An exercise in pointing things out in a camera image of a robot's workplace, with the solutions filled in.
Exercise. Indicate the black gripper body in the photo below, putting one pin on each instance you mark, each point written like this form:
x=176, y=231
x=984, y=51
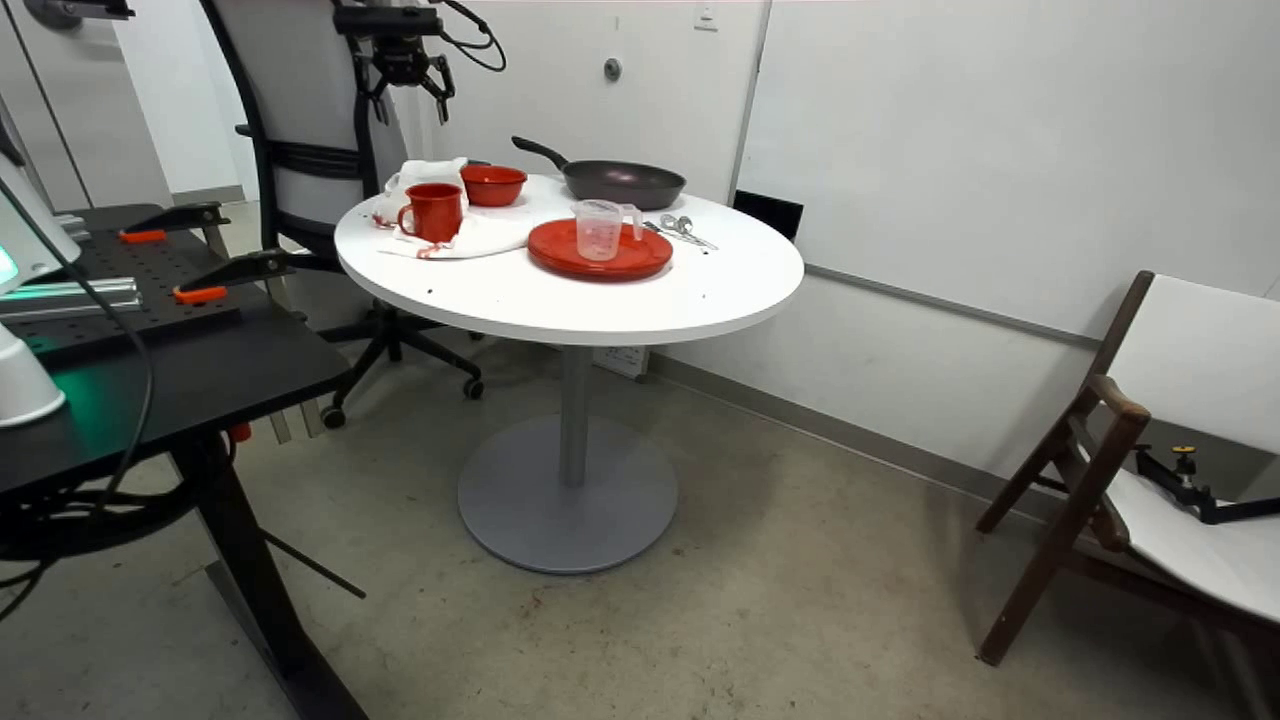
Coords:
x=397, y=58

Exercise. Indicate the white red-striped tea towel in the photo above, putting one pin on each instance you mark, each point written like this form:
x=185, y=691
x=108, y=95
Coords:
x=467, y=240

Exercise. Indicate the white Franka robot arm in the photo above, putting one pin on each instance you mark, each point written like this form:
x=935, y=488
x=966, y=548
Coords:
x=24, y=385

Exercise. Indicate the grey mesh office chair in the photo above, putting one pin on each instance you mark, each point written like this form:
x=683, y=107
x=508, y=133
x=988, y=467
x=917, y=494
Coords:
x=281, y=95

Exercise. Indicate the red bowl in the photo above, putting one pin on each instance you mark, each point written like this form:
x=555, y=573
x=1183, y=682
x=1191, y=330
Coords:
x=494, y=185

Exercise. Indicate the red mug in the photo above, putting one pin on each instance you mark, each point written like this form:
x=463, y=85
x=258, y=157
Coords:
x=437, y=215

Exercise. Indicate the black frying pan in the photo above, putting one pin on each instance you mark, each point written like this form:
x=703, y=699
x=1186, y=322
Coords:
x=626, y=181

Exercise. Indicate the clear plastic cup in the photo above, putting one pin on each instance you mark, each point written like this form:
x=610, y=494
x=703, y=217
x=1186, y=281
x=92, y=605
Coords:
x=596, y=235

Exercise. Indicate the red plate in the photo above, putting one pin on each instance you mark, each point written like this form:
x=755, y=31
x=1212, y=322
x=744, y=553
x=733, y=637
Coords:
x=626, y=263

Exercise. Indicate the silver metal spoon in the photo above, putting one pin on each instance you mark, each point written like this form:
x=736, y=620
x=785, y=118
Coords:
x=674, y=227

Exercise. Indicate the silver metal fork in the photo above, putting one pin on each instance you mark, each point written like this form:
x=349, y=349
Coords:
x=697, y=240

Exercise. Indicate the dark grey mounted device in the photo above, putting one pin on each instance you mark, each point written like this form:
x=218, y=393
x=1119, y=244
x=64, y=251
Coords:
x=73, y=8

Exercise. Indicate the black robot desk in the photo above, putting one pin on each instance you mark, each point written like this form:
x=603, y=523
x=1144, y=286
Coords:
x=224, y=374

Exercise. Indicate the wooden folding chair white panels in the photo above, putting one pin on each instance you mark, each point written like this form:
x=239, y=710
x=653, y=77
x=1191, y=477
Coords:
x=1081, y=494

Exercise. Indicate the round wall knob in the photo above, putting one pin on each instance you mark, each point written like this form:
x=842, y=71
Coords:
x=612, y=71

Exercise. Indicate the white wall label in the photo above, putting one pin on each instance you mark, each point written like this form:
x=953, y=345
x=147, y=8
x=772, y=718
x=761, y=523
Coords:
x=706, y=22

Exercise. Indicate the black wall box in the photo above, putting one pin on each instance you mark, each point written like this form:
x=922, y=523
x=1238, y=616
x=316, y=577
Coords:
x=770, y=217

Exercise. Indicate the aluminium rail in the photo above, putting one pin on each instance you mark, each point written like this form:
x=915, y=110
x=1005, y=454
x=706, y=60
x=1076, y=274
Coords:
x=64, y=299

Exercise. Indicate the grey table pedestal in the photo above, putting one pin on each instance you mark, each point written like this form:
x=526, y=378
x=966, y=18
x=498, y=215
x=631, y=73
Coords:
x=565, y=502

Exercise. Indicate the grey wall conduit strip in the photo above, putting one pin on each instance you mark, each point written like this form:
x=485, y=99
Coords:
x=935, y=307

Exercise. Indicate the black metal bracket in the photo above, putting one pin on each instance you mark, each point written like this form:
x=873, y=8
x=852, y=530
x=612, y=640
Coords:
x=1203, y=504

